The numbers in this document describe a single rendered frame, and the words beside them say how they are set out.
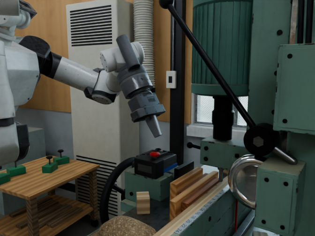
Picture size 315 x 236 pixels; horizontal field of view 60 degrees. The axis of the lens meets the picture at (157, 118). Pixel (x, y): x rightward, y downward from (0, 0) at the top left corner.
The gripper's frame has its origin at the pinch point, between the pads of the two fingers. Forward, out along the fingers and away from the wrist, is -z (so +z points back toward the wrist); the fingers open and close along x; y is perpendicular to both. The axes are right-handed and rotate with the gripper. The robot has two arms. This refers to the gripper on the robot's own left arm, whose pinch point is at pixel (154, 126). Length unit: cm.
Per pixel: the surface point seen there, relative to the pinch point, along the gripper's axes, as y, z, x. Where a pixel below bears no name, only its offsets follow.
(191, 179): 2.4, -17.6, -2.7
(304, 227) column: 26.6, -33.6, 2.6
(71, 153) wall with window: -198, 35, -110
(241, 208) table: 6.6, -31.9, -13.8
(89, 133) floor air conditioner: -130, 35, -87
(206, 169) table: -6.8, -19.2, -27.5
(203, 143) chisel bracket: 9.3, -10.1, -4.8
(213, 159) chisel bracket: 10.0, -15.0, -4.8
